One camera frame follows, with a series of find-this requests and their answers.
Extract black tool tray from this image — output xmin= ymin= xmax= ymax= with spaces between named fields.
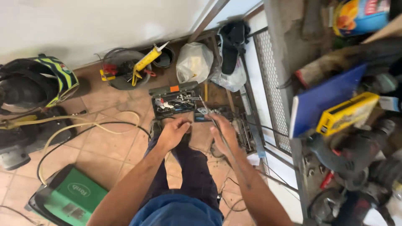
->
xmin=193 ymin=105 xmax=235 ymax=123

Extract person's shoe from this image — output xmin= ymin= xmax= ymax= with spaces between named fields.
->
xmin=148 ymin=118 xmax=164 ymax=141
xmin=209 ymin=139 xmax=225 ymax=159

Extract thin black cable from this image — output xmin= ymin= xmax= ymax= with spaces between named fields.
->
xmin=218 ymin=177 xmax=249 ymax=213

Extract black grey machine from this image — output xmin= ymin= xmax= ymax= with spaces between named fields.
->
xmin=0 ymin=106 xmax=76 ymax=171

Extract long black cable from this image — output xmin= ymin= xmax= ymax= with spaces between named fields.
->
xmin=36 ymin=121 xmax=151 ymax=183

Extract clear plastic bag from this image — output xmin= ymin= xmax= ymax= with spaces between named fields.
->
xmin=209 ymin=60 xmax=247 ymax=93

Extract metal mesh shelf frame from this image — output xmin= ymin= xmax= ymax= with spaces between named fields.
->
xmin=251 ymin=0 xmax=311 ymax=222

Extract thin metal welding rod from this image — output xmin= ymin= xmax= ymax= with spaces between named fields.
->
xmin=199 ymin=95 xmax=243 ymax=176

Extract yellow box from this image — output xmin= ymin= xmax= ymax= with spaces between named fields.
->
xmin=316 ymin=92 xmax=381 ymax=137

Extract black bucket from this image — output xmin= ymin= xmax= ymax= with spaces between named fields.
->
xmin=152 ymin=45 xmax=175 ymax=69

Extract person's right hand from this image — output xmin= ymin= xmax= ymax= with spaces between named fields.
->
xmin=205 ymin=113 xmax=240 ymax=156

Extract yellow sealant gun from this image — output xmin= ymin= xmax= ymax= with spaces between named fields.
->
xmin=131 ymin=41 xmax=170 ymax=87

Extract person's right shoe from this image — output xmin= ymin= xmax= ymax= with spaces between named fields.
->
xmin=209 ymin=139 xmax=225 ymax=159

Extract person's left hand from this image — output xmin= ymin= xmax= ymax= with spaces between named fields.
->
xmin=157 ymin=117 xmax=193 ymax=152

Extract open grey-green toolbox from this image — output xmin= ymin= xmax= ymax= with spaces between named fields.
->
xmin=148 ymin=81 xmax=203 ymax=120

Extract blue board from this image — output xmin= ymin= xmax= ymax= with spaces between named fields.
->
xmin=289 ymin=63 xmax=368 ymax=139

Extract green yellow black helmet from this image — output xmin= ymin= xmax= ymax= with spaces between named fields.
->
xmin=0 ymin=54 xmax=80 ymax=114

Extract metal wire rack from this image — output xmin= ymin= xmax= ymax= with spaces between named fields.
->
xmin=232 ymin=112 xmax=257 ymax=155

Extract leaning metal bar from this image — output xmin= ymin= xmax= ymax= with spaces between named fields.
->
xmin=187 ymin=0 xmax=230 ymax=43

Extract person's left shoe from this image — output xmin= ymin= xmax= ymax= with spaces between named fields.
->
xmin=148 ymin=118 xmax=164 ymax=141

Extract green welding machine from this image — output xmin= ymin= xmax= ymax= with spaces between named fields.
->
xmin=25 ymin=164 xmax=109 ymax=226

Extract grey bucket of tools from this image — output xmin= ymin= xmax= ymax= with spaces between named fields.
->
xmin=102 ymin=48 xmax=154 ymax=91

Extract red handled pliers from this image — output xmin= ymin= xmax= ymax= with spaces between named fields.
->
xmin=103 ymin=63 xmax=119 ymax=76

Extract colourful printed bag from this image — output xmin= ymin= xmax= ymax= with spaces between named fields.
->
xmin=332 ymin=0 xmax=392 ymax=38

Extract grey angle grinder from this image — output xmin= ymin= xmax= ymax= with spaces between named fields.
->
xmin=306 ymin=133 xmax=382 ymax=190

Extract pale yellow hose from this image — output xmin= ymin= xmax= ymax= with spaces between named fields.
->
xmin=0 ymin=110 xmax=141 ymax=186

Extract person's dark trousers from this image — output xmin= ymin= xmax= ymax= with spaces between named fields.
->
xmin=139 ymin=132 xmax=225 ymax=218

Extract person's blue shirt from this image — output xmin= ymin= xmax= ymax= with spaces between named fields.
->
xmin=128 ymin=193 xmax=224 ymax=226

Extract black sandal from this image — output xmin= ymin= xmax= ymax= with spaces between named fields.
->
xmin=217 ymin=19 xmax=251 ymax=75

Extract white plastic bag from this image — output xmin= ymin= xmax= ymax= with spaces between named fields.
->
xmin=175 ymin=42 xmax=214 ymax=84

